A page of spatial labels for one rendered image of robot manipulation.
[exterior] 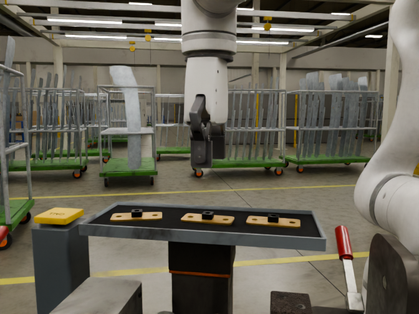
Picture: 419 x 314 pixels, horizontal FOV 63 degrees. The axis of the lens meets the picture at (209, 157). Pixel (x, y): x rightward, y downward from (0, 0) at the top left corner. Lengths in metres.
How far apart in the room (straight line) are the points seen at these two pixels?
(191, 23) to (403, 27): 0.44
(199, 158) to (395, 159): 0.43
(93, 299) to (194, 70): 0.33
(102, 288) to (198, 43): 0.36
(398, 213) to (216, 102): 0.40
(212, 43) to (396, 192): 0.44
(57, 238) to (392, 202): 0.60
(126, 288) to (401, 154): 0.56
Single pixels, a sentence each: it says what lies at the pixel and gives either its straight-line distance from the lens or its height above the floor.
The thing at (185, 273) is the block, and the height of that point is 1.09.
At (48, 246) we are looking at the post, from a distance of 0.66.
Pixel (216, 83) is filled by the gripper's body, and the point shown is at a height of 1.38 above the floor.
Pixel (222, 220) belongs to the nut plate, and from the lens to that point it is 0.57.
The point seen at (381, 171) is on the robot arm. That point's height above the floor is 1.22.
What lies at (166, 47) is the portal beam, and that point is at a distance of 11.58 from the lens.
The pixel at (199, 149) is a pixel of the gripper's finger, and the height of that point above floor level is 1.28.
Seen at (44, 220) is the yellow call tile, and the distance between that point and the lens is 0.66.
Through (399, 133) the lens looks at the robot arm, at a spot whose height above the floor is 1.30.
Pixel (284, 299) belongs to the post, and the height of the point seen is 1.10.
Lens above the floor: 1.34
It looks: 8 degrees down
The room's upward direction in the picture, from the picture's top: straight up
